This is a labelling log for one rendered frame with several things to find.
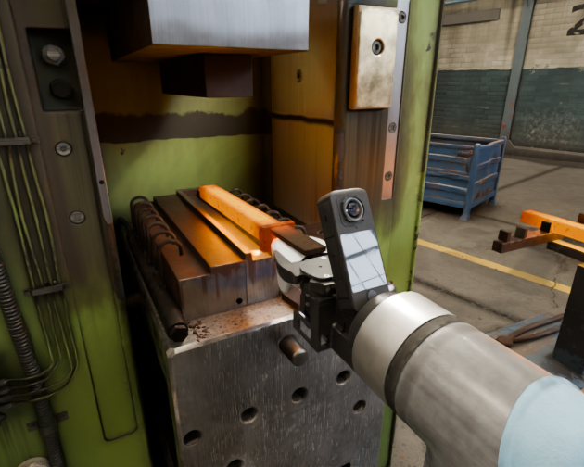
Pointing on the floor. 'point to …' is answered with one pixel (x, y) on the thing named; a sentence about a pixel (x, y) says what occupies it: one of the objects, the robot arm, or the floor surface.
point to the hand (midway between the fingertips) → (285, 237)
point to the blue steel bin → (463, 170)
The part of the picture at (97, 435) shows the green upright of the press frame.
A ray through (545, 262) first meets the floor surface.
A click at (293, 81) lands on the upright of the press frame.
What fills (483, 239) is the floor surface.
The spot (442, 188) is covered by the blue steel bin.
